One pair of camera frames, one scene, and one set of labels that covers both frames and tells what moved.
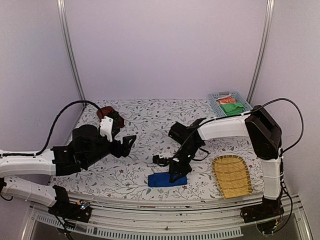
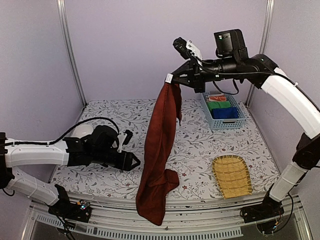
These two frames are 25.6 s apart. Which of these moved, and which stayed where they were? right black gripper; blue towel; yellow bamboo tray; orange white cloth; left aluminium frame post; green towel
Moved: right black gripper; orange white cloth; blue towel; green towel
Stayed: left aluminium frame post; yellow bamboo tray
